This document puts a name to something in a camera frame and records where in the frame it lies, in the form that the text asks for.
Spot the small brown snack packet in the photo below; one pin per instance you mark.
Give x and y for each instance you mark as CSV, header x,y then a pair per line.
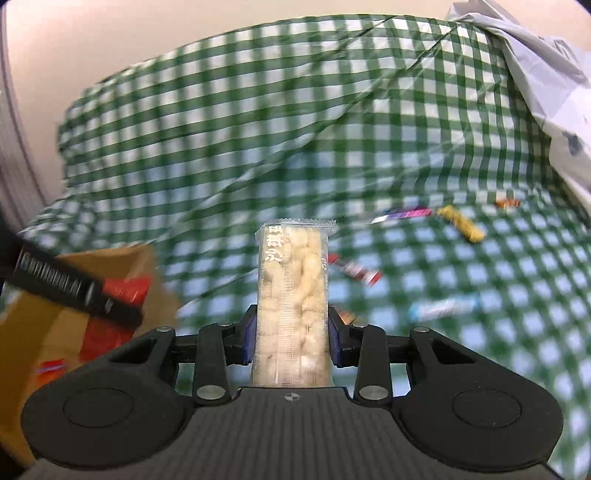
x,y
347,316

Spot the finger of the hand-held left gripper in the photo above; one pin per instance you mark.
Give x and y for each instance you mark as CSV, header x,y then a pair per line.
x,y
115,305

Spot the cardboard box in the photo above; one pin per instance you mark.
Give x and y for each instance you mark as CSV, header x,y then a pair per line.
x,y
41,327

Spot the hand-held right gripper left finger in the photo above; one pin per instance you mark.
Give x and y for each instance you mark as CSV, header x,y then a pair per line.
x,y
249,334

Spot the red black stick packet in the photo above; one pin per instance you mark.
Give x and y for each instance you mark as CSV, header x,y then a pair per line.
x,y
355,271

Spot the green checked tablecloth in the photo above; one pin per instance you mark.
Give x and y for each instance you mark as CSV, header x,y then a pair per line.
x,y
300,138

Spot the yellow snack packet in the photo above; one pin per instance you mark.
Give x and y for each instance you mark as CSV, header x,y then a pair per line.
x,y
461,224

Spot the clear puffed rice snack packet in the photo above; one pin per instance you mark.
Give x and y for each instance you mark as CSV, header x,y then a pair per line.
x,y
291,295

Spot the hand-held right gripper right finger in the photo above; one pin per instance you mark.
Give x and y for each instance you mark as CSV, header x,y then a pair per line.
x,y
333,339

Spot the large red snack bag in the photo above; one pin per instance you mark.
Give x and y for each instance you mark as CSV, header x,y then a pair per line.
x,y
104,337

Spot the blue white snack packet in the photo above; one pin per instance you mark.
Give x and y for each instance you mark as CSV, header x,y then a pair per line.
x,y
443,307

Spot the orange blue snack packet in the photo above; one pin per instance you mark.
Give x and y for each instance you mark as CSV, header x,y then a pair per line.
x,y
51,369

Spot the small orange snack packet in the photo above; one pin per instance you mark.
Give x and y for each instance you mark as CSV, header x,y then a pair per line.
x,y
507,202

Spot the red snack packet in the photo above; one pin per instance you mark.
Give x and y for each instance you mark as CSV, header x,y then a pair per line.
x,y
127,288

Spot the white plastic bag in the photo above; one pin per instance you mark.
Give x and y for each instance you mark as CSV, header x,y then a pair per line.
x,y
540,69

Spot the purple pink stick packet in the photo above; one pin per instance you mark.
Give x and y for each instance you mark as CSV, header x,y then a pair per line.
x,y
401,215

